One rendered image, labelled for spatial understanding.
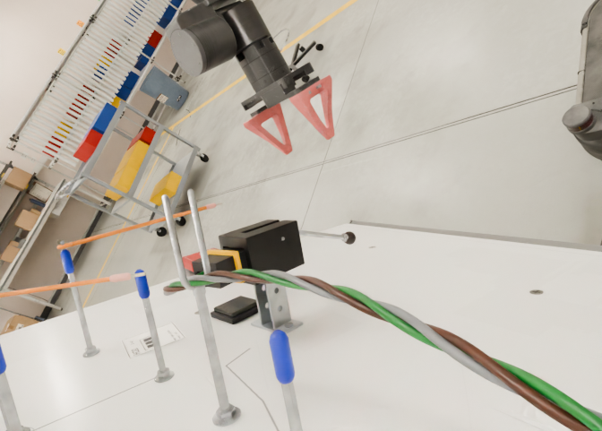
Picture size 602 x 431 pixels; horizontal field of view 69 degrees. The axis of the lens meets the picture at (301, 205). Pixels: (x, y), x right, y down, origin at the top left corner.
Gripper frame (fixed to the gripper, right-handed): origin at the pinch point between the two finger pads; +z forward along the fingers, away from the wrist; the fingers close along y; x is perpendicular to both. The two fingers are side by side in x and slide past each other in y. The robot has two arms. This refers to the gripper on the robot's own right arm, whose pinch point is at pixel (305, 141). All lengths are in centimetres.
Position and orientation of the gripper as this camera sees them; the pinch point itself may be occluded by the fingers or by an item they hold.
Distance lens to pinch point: 63.4
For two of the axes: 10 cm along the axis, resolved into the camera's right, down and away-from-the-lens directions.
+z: 4.9, 8.3, 2.5
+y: 6.0, -1.2, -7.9
